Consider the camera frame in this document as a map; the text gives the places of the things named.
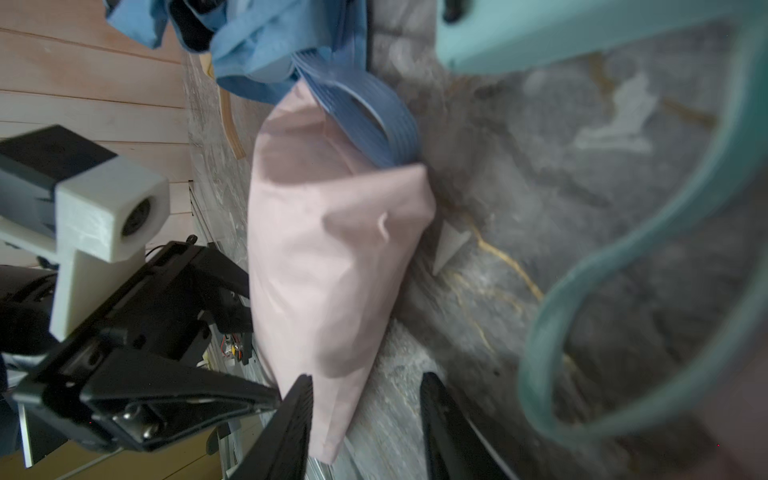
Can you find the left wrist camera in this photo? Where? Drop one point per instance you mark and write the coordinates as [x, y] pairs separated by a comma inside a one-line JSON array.
[[82, 207]]

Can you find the large pink umbrella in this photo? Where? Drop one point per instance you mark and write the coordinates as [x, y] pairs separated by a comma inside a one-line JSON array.
[[329, 240]]

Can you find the beige umbrella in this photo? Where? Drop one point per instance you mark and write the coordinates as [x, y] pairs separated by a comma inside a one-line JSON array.
[[225, 109]]

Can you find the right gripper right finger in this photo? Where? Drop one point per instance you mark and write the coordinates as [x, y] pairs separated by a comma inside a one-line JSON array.
[[453, 449]]

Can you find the mint green umbrella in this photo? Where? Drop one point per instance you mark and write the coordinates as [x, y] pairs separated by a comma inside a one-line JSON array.
[[635, 124]]

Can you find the blue umbrella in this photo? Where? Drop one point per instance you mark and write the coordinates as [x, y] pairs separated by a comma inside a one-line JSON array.
[[260, 49]]

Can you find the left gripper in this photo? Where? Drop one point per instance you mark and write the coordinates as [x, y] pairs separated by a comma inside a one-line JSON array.
[[129, 377]]

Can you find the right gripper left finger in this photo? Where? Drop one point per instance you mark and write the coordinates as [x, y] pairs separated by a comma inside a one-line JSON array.
[[281, 451]]

